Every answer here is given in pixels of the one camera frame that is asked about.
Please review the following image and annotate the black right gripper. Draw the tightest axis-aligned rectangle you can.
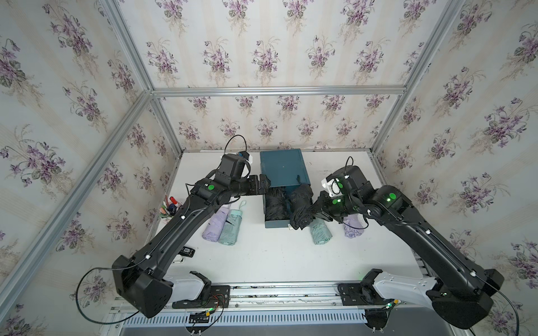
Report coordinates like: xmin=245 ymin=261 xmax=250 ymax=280
xmin=303 ymin=190 xmax=361 ymax=223

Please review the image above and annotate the teal drawer cabinet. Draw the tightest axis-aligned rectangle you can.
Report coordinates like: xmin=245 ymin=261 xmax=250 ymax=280
xmin=260 ymin=149 xmax=310 ymax=188

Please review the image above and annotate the teal top drawer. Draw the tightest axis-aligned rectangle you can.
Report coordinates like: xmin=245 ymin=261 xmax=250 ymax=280
xmin=263 ymin=187 xmax=291 ymax=228

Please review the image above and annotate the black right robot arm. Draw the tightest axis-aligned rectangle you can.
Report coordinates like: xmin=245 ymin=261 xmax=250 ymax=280
xmin=311 ymin=164 xmax=504 ymax=331

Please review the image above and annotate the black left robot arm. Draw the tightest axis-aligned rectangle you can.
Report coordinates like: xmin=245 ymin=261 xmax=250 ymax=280
xmin=108 ymin=150 xmax=270 ymax=318

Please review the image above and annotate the green folded umbrella right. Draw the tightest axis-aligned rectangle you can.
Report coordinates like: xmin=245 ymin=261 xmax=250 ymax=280
xmin=308 ymin=218 xmax=333 ymax=245

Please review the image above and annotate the green folded umbrella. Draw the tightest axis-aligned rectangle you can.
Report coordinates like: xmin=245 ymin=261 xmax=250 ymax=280
xmin=308 ymin=218 xmax=333 ymax=245
xmin=218 ymin=200 xmax=247 ymax=246

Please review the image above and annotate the green folded umbrella left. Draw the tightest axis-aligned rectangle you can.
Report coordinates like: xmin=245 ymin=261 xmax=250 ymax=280
xmin=218 ymin=200 xmax=247 ymax=246

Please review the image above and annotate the purple folded umbrella left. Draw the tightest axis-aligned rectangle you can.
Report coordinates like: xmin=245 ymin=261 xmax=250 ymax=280
xmin=202 ymin=205 xmax=231 ymax=242

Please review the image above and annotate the cup of coloured pens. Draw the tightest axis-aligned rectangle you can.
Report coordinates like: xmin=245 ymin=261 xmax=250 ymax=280
xmin=159 ymin=196 xmax=182 ymax=219

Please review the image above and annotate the white ventilation grille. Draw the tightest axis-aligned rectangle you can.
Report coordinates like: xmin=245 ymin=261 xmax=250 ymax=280
xmin=123 ymin=309 xmax=367 ymax=328

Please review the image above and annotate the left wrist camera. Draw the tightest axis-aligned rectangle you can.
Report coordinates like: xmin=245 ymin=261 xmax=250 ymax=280
xmin=236 ymin=151 xmax=253 ymax=165

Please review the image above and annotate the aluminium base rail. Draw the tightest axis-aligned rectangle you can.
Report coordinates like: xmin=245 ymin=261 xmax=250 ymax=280
xmin=108 ymin=276 xmax=446 ymax=314

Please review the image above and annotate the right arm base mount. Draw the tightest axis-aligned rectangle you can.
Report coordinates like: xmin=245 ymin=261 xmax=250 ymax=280
xmin=337 ymin=268 xmax=395 ymax=308

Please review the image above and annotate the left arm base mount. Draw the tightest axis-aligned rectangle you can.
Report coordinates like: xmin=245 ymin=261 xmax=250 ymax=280
xmin=172 ymin=285 xmax=231 ymax=309

